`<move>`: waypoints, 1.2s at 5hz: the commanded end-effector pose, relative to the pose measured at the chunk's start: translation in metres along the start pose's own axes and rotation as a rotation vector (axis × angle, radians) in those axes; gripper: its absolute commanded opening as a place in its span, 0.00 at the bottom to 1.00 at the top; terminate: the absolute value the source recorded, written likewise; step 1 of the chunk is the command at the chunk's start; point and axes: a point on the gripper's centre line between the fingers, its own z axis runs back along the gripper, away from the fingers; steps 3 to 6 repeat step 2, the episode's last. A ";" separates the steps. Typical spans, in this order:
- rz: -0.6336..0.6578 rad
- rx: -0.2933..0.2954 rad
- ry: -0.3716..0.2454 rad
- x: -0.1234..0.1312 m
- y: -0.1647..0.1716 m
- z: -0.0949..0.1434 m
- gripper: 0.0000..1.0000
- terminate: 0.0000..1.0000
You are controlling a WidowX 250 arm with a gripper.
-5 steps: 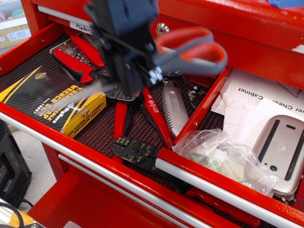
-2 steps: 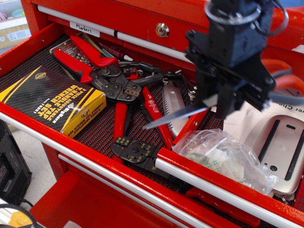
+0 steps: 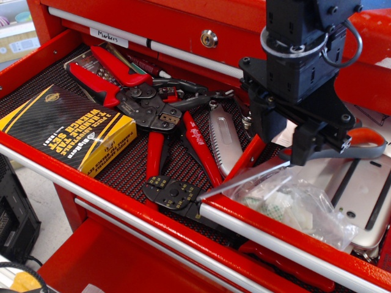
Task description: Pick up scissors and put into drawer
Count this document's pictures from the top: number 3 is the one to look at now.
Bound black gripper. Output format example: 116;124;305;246
239;26;355;166

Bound red and grey scissors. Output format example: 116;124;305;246
196;127;387;202

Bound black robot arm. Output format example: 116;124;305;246
239;1;363;165

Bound red drawer divider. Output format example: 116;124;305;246
223;134;266;183

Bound black red drawer liner mat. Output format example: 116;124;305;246
0;44;290;242

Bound white paper manual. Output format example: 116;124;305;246
272;103;390;152

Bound silver folding utility knife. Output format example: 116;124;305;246
209;100;243;177

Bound clear plastic bag of parts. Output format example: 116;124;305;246
223;168;359;250

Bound silver computer mouse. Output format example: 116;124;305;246
294;154;390;250

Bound silver lock cylinder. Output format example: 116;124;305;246
200;29;218;48

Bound red tool chest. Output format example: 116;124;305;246
1;1;390;292

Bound red marker pen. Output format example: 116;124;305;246
126;54;171;78

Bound white markers label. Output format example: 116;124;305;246
89;27;128;48

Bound small packaged parts card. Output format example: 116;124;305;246
64;50;120;85

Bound black yellow tap wrench box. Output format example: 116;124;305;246
1;85;137;178

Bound black device on floor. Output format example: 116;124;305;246
1;155;41;264

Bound black handled pliers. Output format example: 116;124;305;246
152;78;253;135

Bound red handled wire stripper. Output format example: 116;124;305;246
142;110;224;214

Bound red handled ratchet crimper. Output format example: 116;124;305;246
66;46;182;133

